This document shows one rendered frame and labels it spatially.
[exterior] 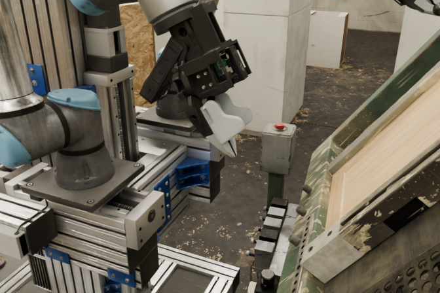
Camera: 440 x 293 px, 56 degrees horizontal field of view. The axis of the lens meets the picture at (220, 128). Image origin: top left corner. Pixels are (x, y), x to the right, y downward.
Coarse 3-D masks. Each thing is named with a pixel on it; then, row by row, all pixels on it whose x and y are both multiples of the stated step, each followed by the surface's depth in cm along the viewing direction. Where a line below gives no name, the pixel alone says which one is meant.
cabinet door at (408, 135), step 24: (432, 96) 112; (408, 120) 115; (432, 120) 101; (384, 144) 117; (408, 144) 104; (360, 168) 120; (384, 168) 106; (336, 192) 123; (360, 192) 108; (336, 216) 110
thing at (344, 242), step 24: (432, 144) 80; (408, 168) 81; (432, 168) 76; (384, 192) 83; (408, 192) 79; (432, 192) 78; (360, 216) 84; (384, 216) 83; (408, 216) 81; (336, 240) 88; (360, 240) 86; (312, 264) 92; (336, 264) 90
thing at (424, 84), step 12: (432, 72) 117; (420, 84) 118; (432, 84) 117; (408, 96) 121; (396, 108) 122; (384, 120) 125; (372, 132) 127; (360, 144) 130; (348, 156) 133; (336, 168) 136
